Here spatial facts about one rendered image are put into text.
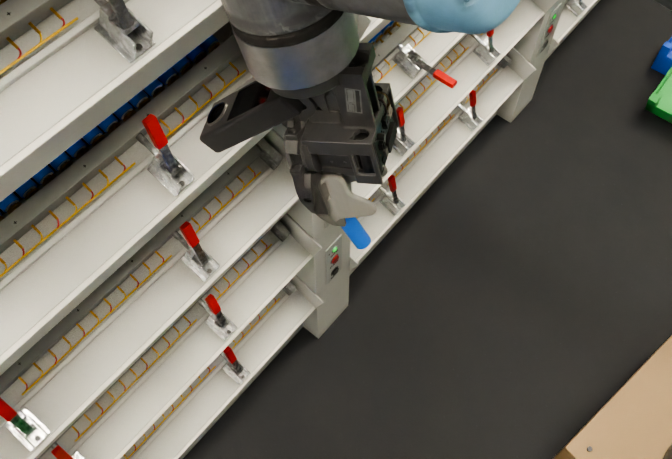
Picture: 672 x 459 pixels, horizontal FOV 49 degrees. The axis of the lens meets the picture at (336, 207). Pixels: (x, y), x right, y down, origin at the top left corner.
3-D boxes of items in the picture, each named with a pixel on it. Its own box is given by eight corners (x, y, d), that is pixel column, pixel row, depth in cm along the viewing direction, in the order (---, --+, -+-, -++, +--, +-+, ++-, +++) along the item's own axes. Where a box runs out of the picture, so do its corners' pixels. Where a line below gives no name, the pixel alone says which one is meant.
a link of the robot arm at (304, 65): (213, 48, 53) (255, -34, 59) (235, 97, 57) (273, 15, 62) (330, 49, 50) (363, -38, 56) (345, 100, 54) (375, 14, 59)
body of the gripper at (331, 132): (382, 192, 63) (354, 91, 54) (290, 186, 66) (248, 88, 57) (401, 127, 68) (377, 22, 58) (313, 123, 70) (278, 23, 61)
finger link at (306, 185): (323, 226, 68) (301, 158, 62) (307, 225, 68) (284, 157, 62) (337, 188, 71) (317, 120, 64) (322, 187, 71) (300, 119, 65)
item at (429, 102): (533, 24, 149) (573, -15, 136) (343, 223, 124) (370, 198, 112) (461, -46, 149) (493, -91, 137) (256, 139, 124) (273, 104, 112)
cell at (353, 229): (368, 249, 77) (341, 211, 73) (353, 250, 78) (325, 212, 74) (373, 235, 78) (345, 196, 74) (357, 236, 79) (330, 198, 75)
